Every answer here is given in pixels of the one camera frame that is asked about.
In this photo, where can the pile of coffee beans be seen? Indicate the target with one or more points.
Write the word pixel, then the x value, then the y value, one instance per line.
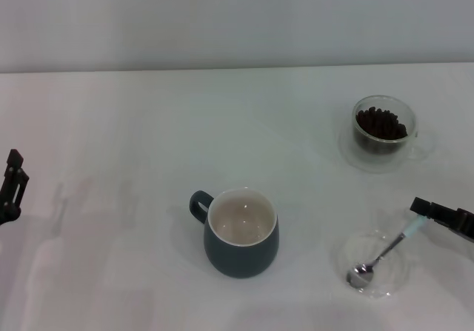
pixel 381 123

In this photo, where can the clear glass saucer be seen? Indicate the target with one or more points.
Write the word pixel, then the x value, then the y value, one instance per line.
pixel 396 271
pixel 366 164

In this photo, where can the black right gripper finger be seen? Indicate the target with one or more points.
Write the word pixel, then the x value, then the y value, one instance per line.
pixel 463 229
pixel 422 206

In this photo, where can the dark teal ceramic mug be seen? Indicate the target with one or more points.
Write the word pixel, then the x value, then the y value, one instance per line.
pixel 240 260

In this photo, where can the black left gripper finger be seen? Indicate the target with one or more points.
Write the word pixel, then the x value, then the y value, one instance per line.
pixel 13 183

